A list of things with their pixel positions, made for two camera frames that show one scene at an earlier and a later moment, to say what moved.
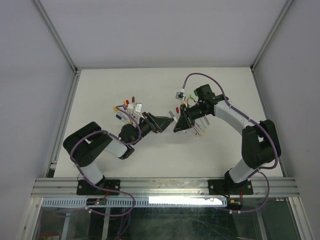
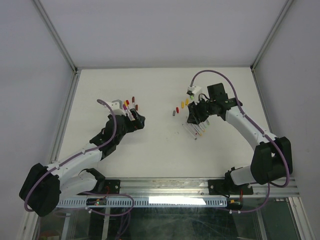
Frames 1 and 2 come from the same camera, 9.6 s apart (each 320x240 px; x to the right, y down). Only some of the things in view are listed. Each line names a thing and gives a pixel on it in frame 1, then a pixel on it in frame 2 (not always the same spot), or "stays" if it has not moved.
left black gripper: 156,124 -> 135,124
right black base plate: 224,187 stays
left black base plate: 84,187 stays
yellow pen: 200,127 stays
